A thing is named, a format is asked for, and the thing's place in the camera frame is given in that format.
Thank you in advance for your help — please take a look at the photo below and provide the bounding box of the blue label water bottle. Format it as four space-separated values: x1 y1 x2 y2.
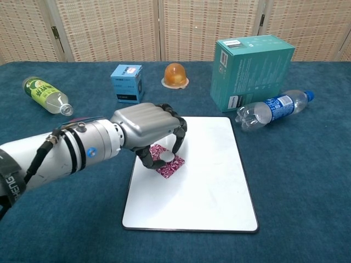
235 89 315 133

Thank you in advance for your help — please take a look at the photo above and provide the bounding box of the woven folding screen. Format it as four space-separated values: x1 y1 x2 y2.
0 0 351 65

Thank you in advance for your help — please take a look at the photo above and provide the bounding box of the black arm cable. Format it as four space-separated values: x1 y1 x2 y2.
23 133 60 183

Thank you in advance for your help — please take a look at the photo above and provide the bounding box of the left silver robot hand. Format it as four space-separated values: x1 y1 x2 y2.
111 102 188 170

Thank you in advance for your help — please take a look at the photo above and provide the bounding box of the white board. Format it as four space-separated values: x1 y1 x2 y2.
122 116 259 234

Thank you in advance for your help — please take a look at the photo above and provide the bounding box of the pink patterned packet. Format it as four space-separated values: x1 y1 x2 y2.
149 144 186 179

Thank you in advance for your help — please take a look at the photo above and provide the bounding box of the teal product box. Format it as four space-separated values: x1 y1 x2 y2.
210 34 296 113

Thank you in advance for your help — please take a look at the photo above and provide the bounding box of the small light blue box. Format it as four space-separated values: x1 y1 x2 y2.
110 64 145 104

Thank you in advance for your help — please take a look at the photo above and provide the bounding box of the dark blue tablecloth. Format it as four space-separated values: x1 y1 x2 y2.
0 60 351 263

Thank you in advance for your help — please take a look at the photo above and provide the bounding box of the green label plastic bottle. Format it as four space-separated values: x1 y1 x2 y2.
21 76 75 116

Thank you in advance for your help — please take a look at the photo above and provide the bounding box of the orange jelly cup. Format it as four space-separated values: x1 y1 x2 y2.
161 62 190 89

